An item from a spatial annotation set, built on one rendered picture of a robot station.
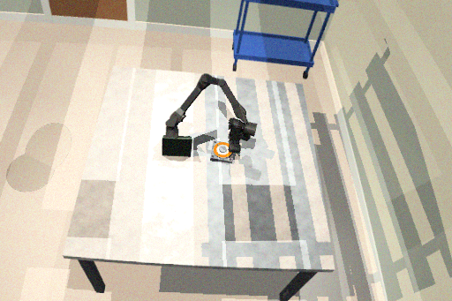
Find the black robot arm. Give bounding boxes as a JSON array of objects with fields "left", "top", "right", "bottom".
[{"left": 165, "top": 73, "right": 257, "bottom": 141}]

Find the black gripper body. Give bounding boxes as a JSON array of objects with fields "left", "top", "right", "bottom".
[{"left": 229, "top": 124, "right": 241, "bottom": 153}]

